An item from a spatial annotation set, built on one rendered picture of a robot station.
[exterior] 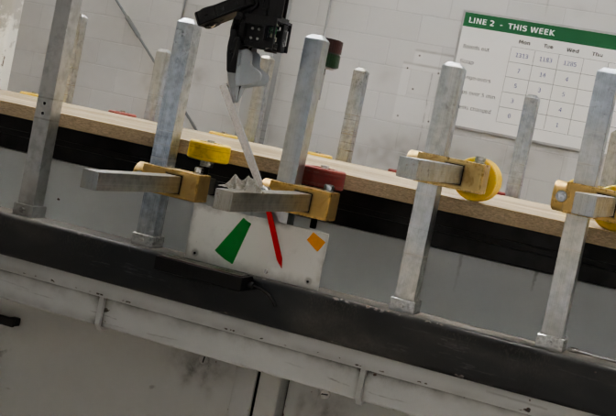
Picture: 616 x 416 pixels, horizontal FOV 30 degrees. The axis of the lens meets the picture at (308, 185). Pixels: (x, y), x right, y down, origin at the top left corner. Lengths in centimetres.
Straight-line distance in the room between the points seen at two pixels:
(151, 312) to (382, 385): 46
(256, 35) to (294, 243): 36
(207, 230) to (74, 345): 56
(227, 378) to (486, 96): 705
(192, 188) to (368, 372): 45
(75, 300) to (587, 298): 94
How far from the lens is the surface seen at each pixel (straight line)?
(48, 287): 226
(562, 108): 912
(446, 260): 215
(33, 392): 257
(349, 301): 195
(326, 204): 197
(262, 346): 206
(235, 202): 168
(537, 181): 914
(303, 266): 199
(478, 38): 930
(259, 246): 202
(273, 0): 196
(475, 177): 190
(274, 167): 219
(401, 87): 944
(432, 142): 193
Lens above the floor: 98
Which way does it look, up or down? 3 degrees down
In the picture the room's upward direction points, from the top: 11 degrees clockwise
